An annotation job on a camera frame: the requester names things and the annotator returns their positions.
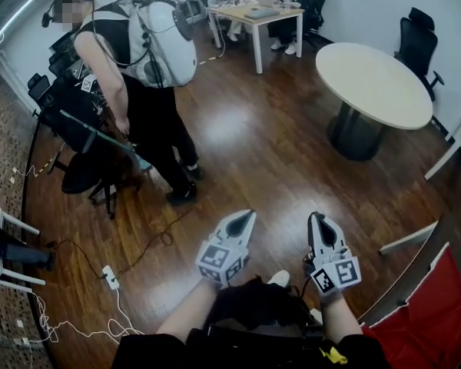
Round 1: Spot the person's white shoe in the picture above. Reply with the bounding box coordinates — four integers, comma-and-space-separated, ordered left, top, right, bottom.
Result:
267, 270, 291, 288

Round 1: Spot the white cable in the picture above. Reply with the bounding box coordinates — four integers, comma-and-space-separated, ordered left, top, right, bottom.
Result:
29, 284, 145, 369

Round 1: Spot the wooden desk with white legs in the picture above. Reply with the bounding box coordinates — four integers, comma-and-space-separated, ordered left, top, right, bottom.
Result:
206, 2, 306, 75

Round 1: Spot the round white table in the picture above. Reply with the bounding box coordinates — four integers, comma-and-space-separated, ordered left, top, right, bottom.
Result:
315, 42, 434, 161

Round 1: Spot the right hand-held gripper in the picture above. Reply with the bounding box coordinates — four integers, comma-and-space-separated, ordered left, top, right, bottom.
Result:
302, 211, 362, 297

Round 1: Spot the white table leg foot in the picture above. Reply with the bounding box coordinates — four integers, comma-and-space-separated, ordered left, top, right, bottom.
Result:
379, 221, 441, 256

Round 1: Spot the teal long bar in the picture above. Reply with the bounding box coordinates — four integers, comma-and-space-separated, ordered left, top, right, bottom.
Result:
59, 109, 154, 173

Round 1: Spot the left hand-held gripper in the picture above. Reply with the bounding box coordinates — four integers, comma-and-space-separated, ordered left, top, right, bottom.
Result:
194, 208, 257, 286

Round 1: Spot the red tablecloth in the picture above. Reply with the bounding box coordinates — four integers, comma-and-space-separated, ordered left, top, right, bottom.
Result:
360, 244, 461, 369

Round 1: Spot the white backpack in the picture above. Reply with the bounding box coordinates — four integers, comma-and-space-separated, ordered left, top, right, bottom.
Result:
127, 0, 198, 90

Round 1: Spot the person's black clothing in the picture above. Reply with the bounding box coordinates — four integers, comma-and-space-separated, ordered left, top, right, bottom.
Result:
111, 274, 389, 369

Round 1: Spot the person's right forearm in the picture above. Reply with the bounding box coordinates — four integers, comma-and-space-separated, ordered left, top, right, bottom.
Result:
320, 293, 364, 341

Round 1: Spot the white light strip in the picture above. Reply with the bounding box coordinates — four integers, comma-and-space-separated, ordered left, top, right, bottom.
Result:
0, 0, 38, 55

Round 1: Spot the person's left forearm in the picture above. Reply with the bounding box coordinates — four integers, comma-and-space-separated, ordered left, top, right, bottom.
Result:
155, 278, 221, 338

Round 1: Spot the white metal frame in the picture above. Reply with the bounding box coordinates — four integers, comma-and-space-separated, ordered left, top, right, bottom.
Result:
0, 208, 48, 294

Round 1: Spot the white power strip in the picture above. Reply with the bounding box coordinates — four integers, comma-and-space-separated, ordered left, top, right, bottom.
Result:
101, 264, 121, 291

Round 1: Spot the black cable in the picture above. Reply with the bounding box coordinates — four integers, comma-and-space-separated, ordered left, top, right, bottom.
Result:
45, 208, 195, 284

